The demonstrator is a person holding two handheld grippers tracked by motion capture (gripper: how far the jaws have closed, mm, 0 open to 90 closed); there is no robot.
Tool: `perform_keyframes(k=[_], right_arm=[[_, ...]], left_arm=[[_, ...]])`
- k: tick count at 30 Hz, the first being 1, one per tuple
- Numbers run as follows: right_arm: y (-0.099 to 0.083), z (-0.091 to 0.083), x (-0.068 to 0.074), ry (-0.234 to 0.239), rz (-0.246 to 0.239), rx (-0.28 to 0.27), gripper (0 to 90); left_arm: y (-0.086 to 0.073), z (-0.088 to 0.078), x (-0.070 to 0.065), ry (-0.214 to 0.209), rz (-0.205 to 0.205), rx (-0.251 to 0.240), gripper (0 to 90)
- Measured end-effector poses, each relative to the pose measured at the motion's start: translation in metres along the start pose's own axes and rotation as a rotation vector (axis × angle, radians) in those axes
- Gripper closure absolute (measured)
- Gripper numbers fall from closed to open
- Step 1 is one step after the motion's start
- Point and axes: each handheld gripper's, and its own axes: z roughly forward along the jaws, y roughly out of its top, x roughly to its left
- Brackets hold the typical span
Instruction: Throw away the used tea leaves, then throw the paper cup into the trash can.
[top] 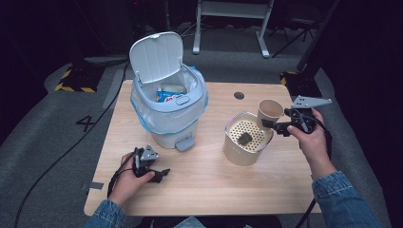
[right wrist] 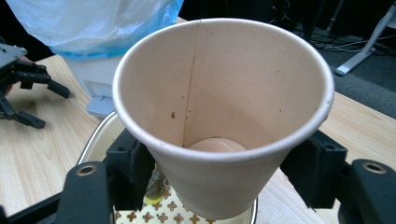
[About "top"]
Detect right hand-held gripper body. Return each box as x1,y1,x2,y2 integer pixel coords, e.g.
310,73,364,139
290,95,333,134

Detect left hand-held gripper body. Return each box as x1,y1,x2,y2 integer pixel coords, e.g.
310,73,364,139
132,144,160,179

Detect brown paper cup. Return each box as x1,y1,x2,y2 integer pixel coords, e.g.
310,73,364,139
257,99,285,131

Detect wet brown tea dregs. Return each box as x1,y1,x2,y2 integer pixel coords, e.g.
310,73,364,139
237,131,254,147

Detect beige container with perforated strainer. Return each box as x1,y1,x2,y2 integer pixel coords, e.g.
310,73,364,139
222,111,275,167

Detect white pedal trash bin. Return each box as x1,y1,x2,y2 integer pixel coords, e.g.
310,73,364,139
128,30,210,153

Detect blue snack box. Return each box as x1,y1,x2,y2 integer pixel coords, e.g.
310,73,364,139
156,88,187,104

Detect person's left hand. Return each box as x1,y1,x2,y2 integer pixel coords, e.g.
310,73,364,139
108,152,156,207

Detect person's right hand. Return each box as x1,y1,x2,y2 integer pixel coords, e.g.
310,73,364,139
286,108,336,180

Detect black yellow striped base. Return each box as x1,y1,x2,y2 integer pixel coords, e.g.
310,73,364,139
54,64,106,94
279,70,323,98

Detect clear blue-edged bin liner bag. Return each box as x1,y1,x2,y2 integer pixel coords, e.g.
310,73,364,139
130,65,210,136

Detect grey tape strip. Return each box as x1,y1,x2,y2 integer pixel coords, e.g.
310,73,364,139
80,181,105,192

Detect person's lap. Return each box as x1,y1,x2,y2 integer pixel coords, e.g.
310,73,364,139
134,216,283,228

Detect black slanted pole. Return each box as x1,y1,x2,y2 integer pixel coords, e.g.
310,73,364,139
296,0,342,72

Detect black tripod stand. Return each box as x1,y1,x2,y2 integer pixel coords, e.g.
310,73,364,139
271,17,319,59

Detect left hand-held gripper black cable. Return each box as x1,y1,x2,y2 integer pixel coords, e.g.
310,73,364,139
106,151,138,200

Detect hand-held gripper black cable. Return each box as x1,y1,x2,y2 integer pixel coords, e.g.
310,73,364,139
295,108,333,228
106,151,138,200

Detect long black floor cable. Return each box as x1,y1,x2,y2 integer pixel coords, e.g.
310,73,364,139
13,53,136,228

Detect grey floor cable cover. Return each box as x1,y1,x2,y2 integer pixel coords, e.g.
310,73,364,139
102,68,128,110

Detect right hand-held gripper black cable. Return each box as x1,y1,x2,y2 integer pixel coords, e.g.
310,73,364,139
295,108,333,228

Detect white desk frame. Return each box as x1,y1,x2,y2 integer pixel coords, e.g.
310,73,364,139
192,0,276,59

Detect bundle of floor cables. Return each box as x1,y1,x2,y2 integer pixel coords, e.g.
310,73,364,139
177,17,199,42

